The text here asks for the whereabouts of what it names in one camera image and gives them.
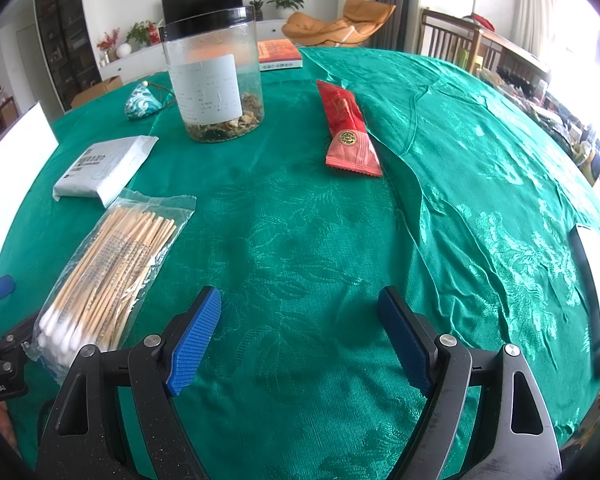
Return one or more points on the brown cardboard box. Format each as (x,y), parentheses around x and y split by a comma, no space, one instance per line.
(97,91)

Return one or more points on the black flat television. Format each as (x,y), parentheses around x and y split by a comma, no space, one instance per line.
(202,2)

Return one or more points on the orange lounge chair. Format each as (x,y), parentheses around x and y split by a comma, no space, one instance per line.
(340,22)

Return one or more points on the clear jar with black lid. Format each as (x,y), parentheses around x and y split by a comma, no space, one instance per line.
(210,85)

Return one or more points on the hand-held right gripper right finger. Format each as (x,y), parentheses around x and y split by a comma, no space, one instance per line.
(405,340)

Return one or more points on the clutter of bottles and jars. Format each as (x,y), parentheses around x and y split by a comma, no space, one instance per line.
(570,125)

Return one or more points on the large potted green plant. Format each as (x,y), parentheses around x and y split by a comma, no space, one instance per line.
(286,1)

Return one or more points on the green and red bouquet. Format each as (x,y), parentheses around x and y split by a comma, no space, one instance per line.
(141,34)

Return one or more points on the beige curtain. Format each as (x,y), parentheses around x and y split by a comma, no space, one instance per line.
(527,10)

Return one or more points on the wooden dining set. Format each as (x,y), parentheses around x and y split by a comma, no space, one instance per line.
(0,122)

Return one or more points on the small potted green plant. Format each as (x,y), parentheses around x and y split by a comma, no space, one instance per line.
(256,10)

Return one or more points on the orange book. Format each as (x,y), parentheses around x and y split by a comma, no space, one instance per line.
(277,52)

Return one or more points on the bag of cotton swabs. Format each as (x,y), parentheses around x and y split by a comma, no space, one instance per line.
(115,260)

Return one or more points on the white cardboard box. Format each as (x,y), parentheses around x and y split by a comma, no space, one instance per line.
(15,170)

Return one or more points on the dark wooden crib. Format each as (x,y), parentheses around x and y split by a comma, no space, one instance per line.
(480,45)

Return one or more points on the teal embroidered sachet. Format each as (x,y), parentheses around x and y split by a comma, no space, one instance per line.
(142,102)

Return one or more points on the dark display cabinet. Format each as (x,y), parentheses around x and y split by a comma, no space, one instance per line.
(65,35)

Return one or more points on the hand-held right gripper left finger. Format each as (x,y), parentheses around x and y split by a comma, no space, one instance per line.
(195,340)

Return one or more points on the white round vase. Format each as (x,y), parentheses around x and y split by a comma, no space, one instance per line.
(123,50)

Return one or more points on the black smartphone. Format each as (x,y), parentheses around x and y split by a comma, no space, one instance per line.
(597,280)

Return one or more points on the green satin tablecloth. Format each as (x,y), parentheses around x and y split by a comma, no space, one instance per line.
(305,235)

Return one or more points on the grey curtain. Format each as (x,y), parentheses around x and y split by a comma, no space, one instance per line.
(397,5)

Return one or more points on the red snack packet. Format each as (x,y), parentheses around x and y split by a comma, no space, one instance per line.
(347,130)

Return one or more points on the red flower arrangement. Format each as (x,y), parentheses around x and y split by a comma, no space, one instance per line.
(107,44)

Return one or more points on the grey wipes packet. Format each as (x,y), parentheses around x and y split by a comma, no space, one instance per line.
(105,167)

